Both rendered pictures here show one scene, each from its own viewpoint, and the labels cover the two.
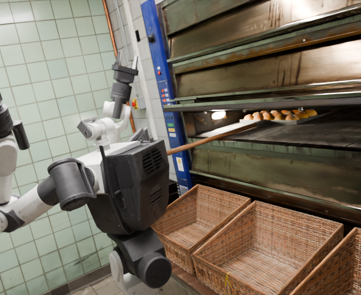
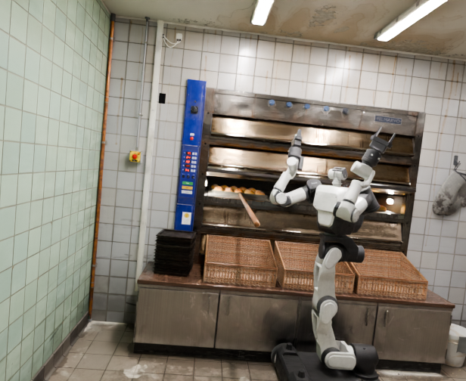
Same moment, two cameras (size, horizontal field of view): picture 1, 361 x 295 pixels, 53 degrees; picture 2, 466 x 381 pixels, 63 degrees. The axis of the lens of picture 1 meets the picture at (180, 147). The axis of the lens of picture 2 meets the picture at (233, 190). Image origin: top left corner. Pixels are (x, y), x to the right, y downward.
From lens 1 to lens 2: 2.93 m
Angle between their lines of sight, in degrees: 64
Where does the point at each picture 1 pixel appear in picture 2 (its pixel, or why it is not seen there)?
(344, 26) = (354, 154)
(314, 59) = (335, 164)
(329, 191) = not seen: hidden behind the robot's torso
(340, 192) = not seen: hidden behind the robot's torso
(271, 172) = (290, 221)
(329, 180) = not seen: hidden behind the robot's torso
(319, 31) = (342, 153)
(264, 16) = (312, 134)
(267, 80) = (306, 168)
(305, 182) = (314, 226)
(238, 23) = (292, 131)
